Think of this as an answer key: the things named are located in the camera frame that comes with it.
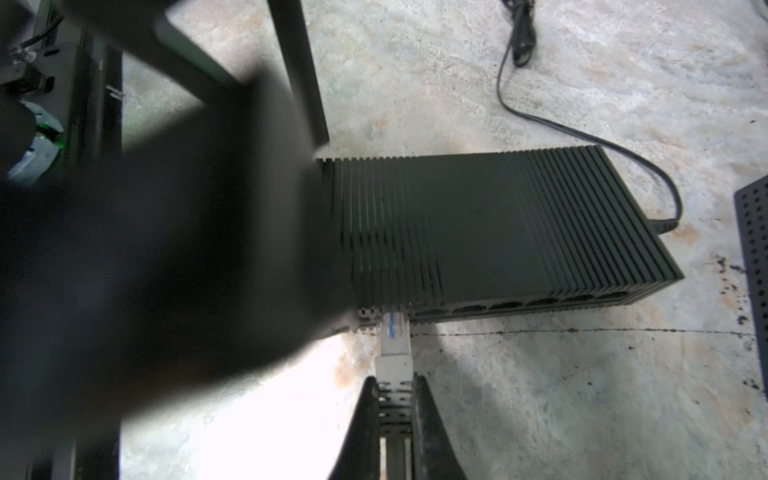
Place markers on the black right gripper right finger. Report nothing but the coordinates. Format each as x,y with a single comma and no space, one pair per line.
432,452

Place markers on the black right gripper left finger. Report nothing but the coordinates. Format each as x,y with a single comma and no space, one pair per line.
359,457

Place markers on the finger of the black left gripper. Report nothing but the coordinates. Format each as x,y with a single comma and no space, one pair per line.
209,249

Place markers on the small black ribbed switch box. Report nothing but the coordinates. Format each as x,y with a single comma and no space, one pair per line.
492,234

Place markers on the black power adapter with plug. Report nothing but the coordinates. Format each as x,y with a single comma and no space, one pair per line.
520,48

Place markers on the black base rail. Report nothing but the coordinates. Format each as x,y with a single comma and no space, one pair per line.
84,92

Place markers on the large black switch box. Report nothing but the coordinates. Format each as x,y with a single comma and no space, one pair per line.
751,216

